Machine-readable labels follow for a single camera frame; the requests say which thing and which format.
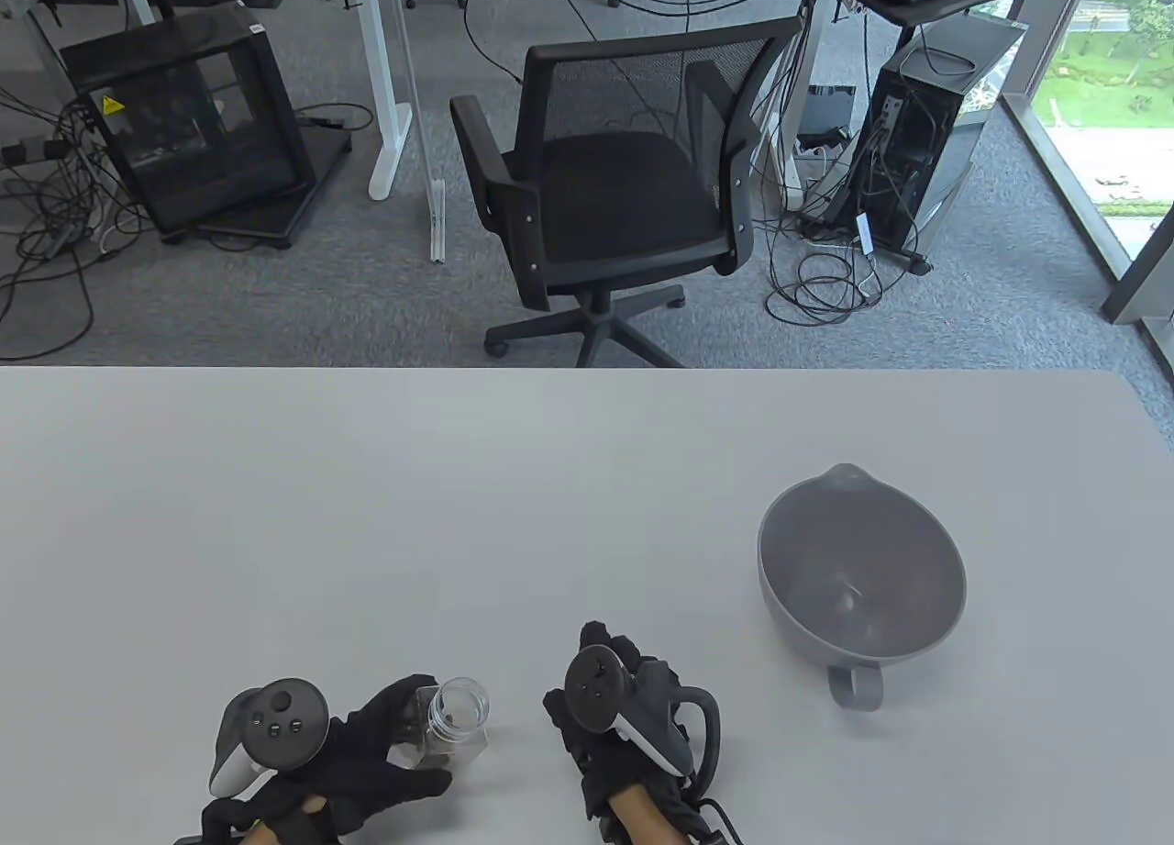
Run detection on person's right hand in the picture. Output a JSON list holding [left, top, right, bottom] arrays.
[[543, 621, 707, 823]]

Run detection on person's left hand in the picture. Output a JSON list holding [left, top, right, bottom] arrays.
[[200, 673, 455, 845]]

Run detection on dark grey controller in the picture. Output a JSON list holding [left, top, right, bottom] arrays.
[[209, 678, 329, 798], [564, 645, 695, 777]]

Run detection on clear glass jar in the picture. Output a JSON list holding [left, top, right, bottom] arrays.
[[390, 677, 490, 768]]

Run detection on grey salad bowl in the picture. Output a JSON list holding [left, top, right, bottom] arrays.
[[758, 463, 968, 711]]

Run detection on person's right forearm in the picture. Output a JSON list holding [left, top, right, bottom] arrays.
[[610, 785, 698, 845]]

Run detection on person's left forearm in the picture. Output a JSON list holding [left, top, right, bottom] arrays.
[[240, 795, 329, 845]]

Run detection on black mesh office chair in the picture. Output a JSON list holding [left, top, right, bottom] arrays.
[[449, 15, 808, 369]]

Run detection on white desk leg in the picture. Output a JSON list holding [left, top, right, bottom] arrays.
[[782, 0, 836, 208], [353, 0, 414, 202]]

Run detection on grey power strip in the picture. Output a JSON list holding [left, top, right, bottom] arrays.
[[0, 137, 70, 169]]

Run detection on black computer tower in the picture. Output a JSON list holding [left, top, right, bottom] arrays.
[[830, 15, 1028, 272]]

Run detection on black glove cable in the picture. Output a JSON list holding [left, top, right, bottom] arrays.
[[674, 687, 748, 845]]

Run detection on coil of black cables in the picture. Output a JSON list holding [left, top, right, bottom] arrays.
[[764, 212, 886, 325]]

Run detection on thin white desk rail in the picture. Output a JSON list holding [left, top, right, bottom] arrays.
[[394, 0, 448, 263]]

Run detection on bundle of black floor cables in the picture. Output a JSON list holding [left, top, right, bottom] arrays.
[[0, 83, 157, 364]]

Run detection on black glass enclosure cabinet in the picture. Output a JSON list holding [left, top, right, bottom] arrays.
[[60, 3, 317, 236]]

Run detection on grey window frame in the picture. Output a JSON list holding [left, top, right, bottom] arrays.
[[1000, 0, 1174, 396]]

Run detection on black hanging cables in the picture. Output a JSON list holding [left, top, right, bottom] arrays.
[[463, 0, 817, 149]]

